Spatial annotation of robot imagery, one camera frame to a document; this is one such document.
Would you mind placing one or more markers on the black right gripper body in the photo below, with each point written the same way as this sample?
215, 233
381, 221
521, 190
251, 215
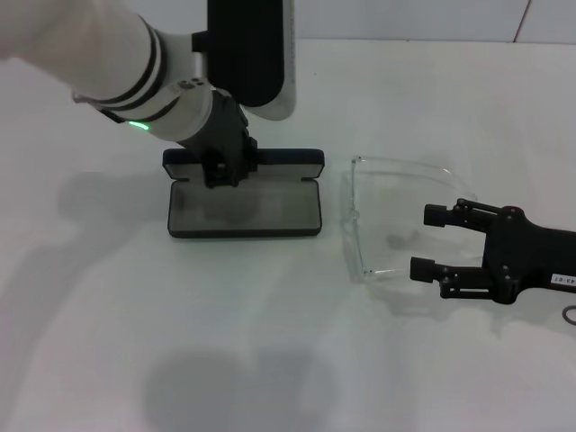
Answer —
526, 256

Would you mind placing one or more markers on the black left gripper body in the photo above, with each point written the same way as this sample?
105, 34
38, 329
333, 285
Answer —
225, 130

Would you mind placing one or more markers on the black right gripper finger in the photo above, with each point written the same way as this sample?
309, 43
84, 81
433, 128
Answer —
425, 269
438, 215

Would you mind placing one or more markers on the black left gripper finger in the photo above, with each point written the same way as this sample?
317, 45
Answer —
240, 168
216, 173

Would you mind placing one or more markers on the black glasses case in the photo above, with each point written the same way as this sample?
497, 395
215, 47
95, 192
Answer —
243, 211

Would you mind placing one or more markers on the clear white glasses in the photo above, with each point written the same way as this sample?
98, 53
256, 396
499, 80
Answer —
355, 216

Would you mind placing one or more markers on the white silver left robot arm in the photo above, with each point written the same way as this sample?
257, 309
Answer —
90, 54

